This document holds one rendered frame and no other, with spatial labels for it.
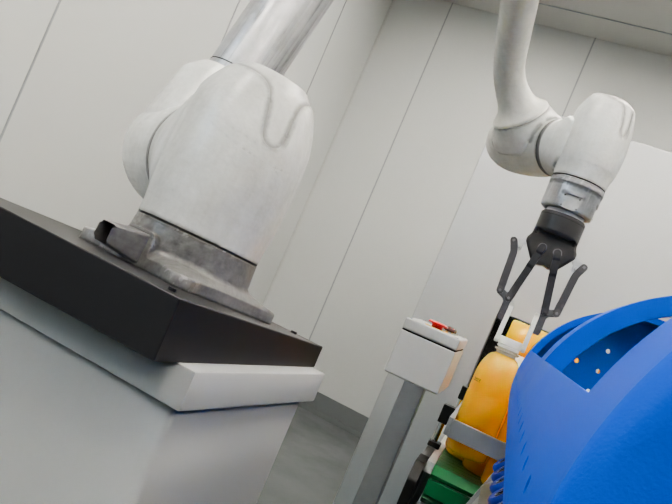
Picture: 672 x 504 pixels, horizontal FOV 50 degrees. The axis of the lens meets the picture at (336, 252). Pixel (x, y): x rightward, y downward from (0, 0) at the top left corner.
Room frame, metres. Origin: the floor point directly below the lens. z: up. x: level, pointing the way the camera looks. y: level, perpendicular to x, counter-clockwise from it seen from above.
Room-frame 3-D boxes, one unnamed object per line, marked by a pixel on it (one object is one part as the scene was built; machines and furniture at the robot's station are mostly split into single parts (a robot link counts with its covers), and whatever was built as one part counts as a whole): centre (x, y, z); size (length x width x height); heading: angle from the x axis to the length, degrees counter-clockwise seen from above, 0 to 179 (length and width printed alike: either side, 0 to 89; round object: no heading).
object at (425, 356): (1.31, -0.23, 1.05); 0.20 x 0.10 x 0.10; 165
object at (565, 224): (1.19, -0.33, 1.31); 0.08 x 0.07 x 0.09; 75
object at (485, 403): (1.19, -0.33, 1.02); 0.07 x 0.07 x 0.19
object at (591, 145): (1.21, -0.32, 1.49); 0.13 x 0.11 x 0.16; 29
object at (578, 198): (1.19, -0.33, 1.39); 0.09 x 0.09 x 0.06
